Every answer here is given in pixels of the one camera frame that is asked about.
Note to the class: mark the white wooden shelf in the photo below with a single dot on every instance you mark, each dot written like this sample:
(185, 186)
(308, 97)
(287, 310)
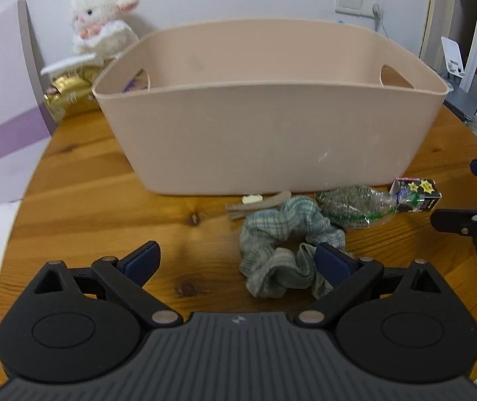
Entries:
(466, 25)

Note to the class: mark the white plush lamb toy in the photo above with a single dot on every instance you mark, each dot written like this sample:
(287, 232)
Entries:
(99, 26)

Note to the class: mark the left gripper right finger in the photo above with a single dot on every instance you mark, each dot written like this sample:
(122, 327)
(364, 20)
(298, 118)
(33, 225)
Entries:
(354, 281)

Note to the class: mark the beige plastic storage basket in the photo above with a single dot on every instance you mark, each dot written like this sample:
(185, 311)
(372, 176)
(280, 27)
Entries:
(260, 106)

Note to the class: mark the white phone stand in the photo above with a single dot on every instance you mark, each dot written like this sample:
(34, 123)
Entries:
(452, 56)

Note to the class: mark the green plaid scrunchie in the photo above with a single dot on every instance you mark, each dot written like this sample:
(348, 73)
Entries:
(278, 248)

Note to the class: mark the dark grey laptop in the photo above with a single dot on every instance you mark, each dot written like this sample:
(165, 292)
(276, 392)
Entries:
(461, 104)

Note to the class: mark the clear bag of green stuff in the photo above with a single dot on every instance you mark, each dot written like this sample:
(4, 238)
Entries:
(356, 206)

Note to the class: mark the purple white headboard panel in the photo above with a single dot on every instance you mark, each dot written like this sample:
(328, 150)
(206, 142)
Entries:
(26, 125)

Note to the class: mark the black star pattern box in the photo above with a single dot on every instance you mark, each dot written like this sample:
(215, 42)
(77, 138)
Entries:
(414, 194)

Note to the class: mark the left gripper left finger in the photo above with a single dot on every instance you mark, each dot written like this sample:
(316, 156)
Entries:
(123, 281)

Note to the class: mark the gold snack bag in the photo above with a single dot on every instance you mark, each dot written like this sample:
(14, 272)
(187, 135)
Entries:
(70, 94)

